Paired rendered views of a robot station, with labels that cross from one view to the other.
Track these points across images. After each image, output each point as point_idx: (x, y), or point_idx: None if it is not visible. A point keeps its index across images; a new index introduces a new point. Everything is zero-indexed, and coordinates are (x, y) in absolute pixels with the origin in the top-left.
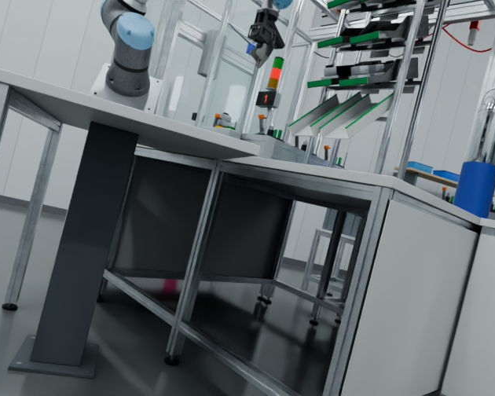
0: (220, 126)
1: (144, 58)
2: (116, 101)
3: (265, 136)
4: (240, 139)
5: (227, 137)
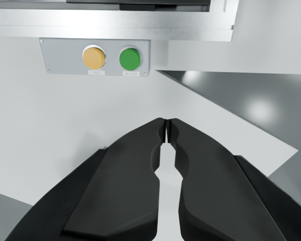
0: (102, 65)
1: None
2: None
3: (224, 40)
4: (149, 39)
5: (273, 171)
